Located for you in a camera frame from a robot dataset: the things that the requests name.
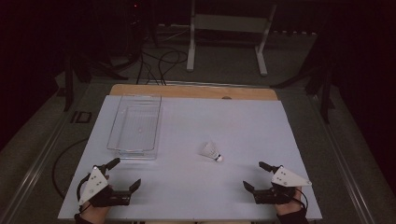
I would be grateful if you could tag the white shuttlecock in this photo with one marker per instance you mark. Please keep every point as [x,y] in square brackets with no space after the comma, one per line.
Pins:
[211,151]

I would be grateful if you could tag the black stand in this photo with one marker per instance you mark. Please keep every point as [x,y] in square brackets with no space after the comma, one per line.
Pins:
[69,84]
[325,93]

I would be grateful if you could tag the clear plastic container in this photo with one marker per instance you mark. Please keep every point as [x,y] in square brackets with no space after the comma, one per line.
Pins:
[137,127]

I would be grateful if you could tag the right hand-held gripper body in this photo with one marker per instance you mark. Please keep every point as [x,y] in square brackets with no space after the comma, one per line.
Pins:
[288,179]

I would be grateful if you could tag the white table board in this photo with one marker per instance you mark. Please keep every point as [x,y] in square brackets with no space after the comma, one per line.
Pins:
[202,193]

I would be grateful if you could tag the white metal stand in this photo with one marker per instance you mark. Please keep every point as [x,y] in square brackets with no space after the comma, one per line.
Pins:
[229,23]

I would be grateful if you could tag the black floor socket box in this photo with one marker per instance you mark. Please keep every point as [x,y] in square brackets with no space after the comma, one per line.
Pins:
[81,117]

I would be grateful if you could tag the wooden table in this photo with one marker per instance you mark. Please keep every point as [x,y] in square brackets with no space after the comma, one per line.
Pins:
[193,92]

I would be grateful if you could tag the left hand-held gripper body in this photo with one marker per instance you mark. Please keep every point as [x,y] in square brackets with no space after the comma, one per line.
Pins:
[96,189]

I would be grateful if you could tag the person's right hand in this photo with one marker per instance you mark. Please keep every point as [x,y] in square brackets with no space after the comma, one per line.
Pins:
[288,207]

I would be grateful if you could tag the person's left hand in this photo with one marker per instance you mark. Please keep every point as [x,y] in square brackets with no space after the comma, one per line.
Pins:
[94,213]

